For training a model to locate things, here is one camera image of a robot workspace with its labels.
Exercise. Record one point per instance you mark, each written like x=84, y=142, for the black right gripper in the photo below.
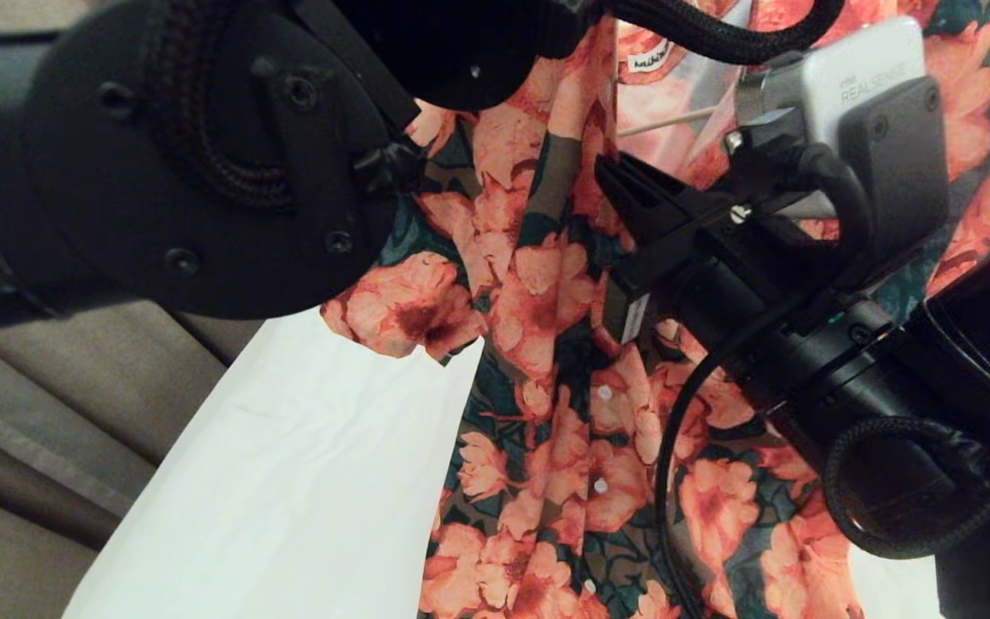
x=761, y=327

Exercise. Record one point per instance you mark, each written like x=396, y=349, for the orange floral short-sleeve shirt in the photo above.
x=546, y=301

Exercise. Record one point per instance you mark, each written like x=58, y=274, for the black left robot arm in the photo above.
x=160, y=172

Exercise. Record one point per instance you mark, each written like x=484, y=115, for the white sheeted bed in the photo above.
x=289, y=481

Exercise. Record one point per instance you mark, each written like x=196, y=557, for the beige curtain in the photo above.
x=31, y=413

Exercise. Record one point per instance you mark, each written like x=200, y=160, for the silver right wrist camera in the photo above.
x=864, y=69

